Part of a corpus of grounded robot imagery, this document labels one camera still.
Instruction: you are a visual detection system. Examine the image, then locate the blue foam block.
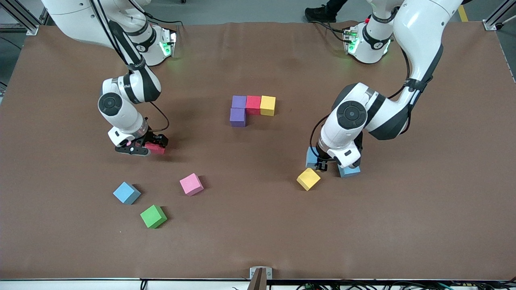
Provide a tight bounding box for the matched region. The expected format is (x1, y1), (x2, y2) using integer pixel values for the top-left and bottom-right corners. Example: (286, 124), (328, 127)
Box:
(112, 181), (141, 205)
(305, 146), (319, 169)
(338, 163), (361, 178)

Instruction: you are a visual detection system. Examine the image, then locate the yellow foam block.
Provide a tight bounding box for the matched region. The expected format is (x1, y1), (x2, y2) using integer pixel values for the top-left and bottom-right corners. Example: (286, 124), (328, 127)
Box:
(260, 95), (277, 117)
(296, 168), (322, 192)

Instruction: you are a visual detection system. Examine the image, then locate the green foam block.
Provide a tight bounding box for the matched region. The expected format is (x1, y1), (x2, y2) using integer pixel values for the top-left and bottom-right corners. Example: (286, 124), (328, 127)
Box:
(140, 204), (168, 229)

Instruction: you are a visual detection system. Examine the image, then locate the brown table mat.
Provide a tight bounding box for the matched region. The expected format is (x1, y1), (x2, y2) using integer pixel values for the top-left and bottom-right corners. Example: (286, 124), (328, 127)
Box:
(0, 21), (516, 281)

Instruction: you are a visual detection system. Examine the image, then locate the black shoe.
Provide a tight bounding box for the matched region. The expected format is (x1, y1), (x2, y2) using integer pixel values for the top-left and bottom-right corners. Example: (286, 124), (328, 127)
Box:
(304, 5), (337, 23)

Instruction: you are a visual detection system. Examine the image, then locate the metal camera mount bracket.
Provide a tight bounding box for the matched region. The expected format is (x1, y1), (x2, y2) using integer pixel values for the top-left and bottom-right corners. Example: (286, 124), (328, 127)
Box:
(249, 267), (273, 290)

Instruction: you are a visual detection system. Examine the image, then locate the aluminium frame profile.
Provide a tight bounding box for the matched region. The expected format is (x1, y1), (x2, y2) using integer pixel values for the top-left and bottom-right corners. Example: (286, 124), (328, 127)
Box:
(0, 0), (55, 37)
(484, 0), (516, 31)

